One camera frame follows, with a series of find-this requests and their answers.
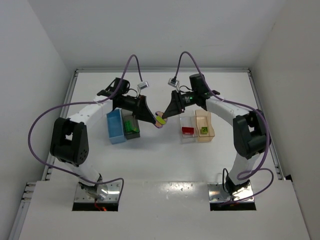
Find tan lego brick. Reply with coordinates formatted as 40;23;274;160
155;111;164;117

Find dark green lego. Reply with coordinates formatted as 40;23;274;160
124;120;135;133

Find red lego brick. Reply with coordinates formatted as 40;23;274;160
181;126;195;136

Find lime green lego brick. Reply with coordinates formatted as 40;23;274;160
199;126;210;136

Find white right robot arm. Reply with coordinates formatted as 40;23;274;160
162;73;271;195

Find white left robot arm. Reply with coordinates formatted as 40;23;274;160
50;77;156;195

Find smoky grey plastic bin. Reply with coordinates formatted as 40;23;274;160
121;109;141;140

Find clear plastic bin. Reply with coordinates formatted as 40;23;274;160
179;110;198;144

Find light blue plastic bin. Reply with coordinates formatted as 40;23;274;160
106;108;126;145

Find orange translucent plastic bin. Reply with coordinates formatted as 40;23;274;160
195;109;215;143

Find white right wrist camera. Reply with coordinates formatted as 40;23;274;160
167;77;180;89

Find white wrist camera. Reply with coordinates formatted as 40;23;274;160
137;81;149;90
167;77;180;89

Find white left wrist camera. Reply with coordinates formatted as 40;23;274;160
137;81;149;90

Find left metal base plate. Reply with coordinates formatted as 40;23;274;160
74;181;122;204

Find metal base plate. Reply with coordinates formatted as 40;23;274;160
207;182;255;204
74;181;122;204

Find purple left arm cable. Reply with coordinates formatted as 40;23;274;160
27;53;141;201

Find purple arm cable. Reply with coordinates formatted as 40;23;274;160
27;53;141;201
174;51;275;206

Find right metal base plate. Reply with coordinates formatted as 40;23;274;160
207;182;255;204

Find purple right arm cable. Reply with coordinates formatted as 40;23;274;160
174;51;275;206

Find aluminium table frame rail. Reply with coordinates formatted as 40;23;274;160
7;66;293;240

